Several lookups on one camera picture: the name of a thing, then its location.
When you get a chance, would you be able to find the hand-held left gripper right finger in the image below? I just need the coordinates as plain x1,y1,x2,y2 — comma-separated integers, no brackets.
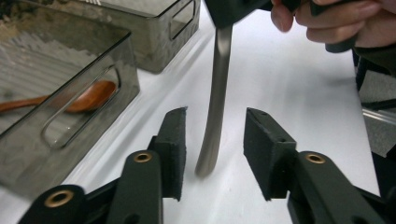
243,106,297,202

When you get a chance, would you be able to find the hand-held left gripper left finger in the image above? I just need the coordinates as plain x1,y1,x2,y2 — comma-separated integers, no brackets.
148,106,188,202

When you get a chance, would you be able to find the silver metal fork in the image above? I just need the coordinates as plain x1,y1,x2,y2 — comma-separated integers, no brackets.
194,25,234,179

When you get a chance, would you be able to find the smoked plastic bin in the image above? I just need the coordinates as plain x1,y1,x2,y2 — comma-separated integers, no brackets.
78,0,202,75
0,0,141,200

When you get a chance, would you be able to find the brown wooden spoon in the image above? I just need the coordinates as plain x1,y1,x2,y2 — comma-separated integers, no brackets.
0,79,118,114

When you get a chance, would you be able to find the white table mat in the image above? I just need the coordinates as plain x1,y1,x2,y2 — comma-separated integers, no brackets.
0,0,381,224

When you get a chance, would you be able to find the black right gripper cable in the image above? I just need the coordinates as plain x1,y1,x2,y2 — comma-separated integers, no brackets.
355,57,370,92

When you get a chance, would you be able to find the metal floor rail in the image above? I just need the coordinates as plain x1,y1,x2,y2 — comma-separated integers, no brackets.
361,107,396,126

